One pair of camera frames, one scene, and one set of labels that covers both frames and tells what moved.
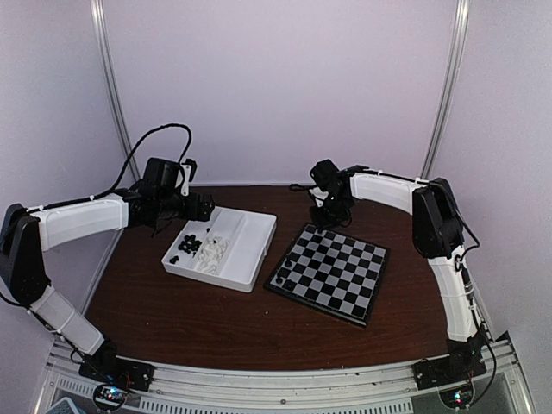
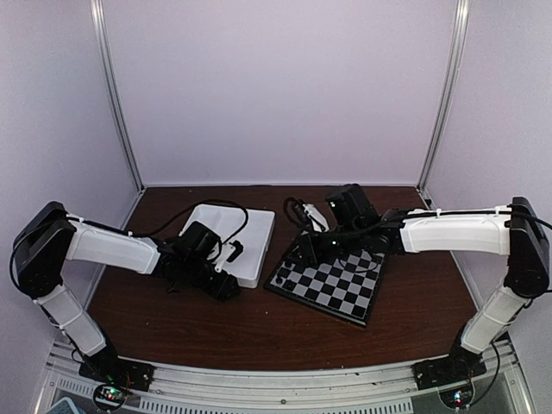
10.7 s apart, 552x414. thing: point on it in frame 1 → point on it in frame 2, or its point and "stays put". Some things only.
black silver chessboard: [338, 273] stays put
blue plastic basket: [65, 406] stays put
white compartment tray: [231, 248] stays put
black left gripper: [192, 214] → [220, 291]
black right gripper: [323, 222] → [311, 254]
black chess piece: [290, 285] stays put
